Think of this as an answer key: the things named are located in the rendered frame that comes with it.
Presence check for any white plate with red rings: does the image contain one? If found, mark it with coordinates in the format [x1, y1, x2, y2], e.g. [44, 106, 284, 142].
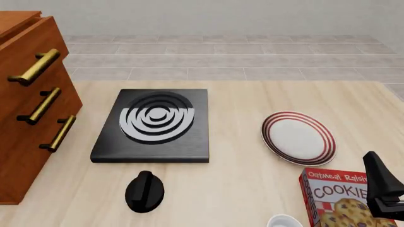
[260, 110, 338, 166]

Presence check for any red cookie box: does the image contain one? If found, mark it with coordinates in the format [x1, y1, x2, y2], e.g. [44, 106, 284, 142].
[298, 166, 399, 227]

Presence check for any wooden cabinet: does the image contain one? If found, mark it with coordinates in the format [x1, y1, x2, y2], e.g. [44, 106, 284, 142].
[0, 10, 84, 206]

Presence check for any round black stove knob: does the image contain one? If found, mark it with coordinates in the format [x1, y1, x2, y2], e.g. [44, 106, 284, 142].
[124, 170, 166, 214]

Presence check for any wooden cabinet drawer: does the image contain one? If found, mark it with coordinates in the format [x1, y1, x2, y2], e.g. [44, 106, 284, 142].
[0, 45, 74, 166]
[0, 15, 66, 104]
[0, 74, 84, 206]

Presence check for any flat black stove plate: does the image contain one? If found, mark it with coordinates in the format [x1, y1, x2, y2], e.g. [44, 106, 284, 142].
[90, 88, 211, 165]

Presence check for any small white bowl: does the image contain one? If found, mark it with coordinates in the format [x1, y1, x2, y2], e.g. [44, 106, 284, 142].
[266, 213, 309, 227]

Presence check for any brass drawer handle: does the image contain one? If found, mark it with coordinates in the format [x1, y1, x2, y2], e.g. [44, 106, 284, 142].
[39, 114, 78, 153]
[7, 48, 61, 87]
[16, 87, 62, 125]

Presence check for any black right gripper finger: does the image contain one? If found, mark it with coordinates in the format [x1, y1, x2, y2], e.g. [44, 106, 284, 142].
[362, 151, 404, 200]

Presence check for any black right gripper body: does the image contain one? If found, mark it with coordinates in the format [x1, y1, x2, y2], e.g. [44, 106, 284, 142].
[367, 189, 404, 219]

